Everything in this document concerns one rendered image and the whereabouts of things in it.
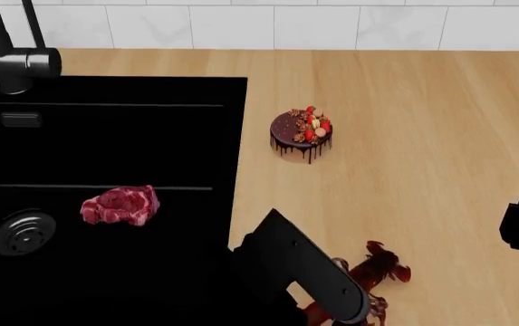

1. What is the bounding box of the black sink basin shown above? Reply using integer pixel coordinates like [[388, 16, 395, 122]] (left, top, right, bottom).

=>
[[0, 75, 249, 326]]

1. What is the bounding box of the dark red lobster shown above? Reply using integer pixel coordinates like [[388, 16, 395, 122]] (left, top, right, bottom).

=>
[[303, 239, 412, 326]]

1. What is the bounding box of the black round sink drain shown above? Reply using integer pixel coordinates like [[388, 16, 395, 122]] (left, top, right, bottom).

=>
[[0, 207, 58, 257]]

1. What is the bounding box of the chocolate cake with strawberries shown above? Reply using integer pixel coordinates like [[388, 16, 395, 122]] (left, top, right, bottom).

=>
[[268, 105, 334, 166]]

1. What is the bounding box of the raw red beef steak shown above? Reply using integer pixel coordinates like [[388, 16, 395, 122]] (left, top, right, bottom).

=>
[[79, 184, 161, 228]]

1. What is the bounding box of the black kitchen faucet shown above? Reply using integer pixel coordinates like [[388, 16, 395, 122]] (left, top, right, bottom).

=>
[[0, 0, 63, 96]]

